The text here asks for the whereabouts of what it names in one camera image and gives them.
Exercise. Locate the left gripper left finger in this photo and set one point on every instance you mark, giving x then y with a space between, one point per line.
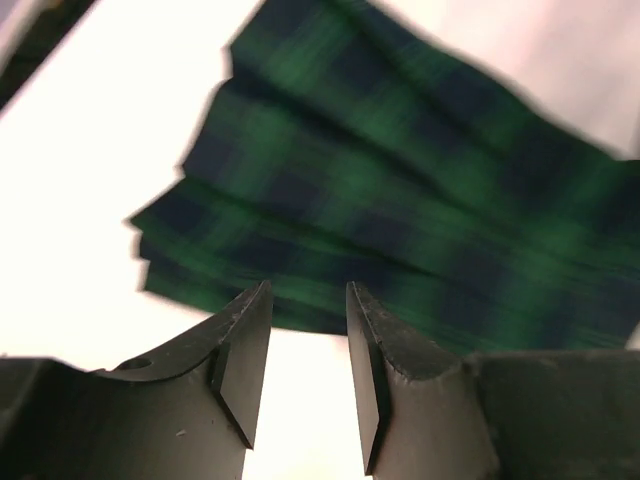
187 409

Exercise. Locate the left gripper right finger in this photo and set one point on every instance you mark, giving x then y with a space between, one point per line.
426 413

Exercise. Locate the green plaid pleated skirt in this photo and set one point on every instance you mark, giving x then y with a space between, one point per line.
343 148

